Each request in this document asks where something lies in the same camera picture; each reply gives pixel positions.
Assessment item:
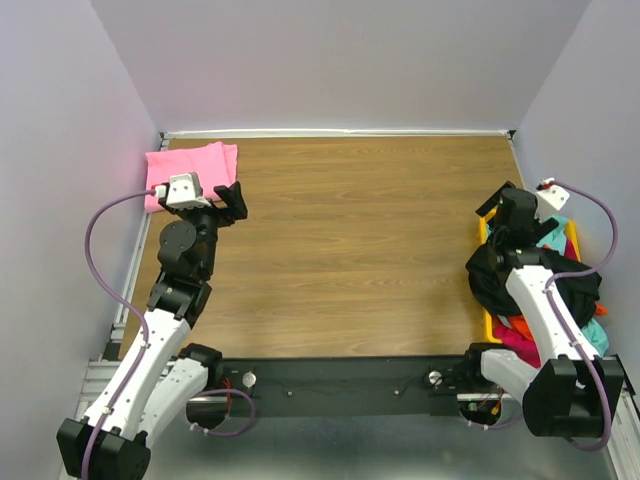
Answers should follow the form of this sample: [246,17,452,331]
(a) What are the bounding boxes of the black mounting base plate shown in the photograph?
[185,355,521,430]

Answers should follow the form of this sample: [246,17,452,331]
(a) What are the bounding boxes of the magenta t-shirt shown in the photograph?
[493,237,582,370]

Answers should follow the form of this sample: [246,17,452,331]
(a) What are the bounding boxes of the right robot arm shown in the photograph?
[459,178,625,451]

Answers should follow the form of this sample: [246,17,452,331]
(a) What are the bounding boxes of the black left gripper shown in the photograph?
[160,180,248,278]

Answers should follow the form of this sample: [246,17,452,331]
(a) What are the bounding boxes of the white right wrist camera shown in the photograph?
[534,178,570,222]

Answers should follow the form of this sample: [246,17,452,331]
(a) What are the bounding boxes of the folded pink t-shirt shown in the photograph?
[145,141,238,201]

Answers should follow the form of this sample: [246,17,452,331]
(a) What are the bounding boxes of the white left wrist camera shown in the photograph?
[154,172,211,210]

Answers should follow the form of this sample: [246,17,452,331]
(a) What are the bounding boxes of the orange t-shirt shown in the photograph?
[499,303,609,341]

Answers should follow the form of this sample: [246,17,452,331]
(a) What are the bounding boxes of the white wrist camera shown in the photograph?
[154,172,211,210]
[534,178,570,222]

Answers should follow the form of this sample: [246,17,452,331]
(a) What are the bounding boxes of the yellow plastic bin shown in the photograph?
[478,209,582,344]

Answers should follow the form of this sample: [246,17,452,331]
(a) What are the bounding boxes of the teal t-shirt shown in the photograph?
[537,215,609,355]

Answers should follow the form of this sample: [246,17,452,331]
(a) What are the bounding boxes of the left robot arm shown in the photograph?
[56,173,248,479]

